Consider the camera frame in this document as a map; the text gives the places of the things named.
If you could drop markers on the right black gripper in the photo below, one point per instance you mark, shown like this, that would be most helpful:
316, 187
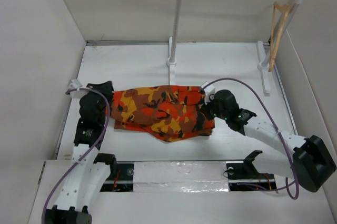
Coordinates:
205, 112

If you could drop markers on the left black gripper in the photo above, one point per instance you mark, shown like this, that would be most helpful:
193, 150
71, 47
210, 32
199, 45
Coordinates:
106, 88

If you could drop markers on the orange camouflage trousers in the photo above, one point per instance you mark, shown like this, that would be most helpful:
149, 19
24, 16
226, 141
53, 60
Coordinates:
168, 112

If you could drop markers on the wooden clothes hanger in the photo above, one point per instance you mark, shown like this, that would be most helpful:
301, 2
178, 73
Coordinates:
276, 32

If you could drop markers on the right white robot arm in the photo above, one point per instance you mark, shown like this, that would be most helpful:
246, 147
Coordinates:
308, 161

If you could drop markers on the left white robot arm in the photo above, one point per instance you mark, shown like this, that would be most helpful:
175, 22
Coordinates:
71, 199

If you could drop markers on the white and silver clothes rack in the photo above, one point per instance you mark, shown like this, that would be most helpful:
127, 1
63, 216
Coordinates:
263, 56

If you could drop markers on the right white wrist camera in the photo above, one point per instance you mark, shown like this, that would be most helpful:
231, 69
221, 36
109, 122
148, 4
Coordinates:
209, 92

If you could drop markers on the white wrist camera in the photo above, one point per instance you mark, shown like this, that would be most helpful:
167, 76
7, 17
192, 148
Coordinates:
73, 90
209, 92

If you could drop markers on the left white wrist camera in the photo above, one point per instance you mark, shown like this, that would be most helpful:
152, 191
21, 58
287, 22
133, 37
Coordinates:
73, 90

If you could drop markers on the black base rail with foil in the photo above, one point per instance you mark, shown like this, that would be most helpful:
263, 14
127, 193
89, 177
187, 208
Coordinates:
187, 176

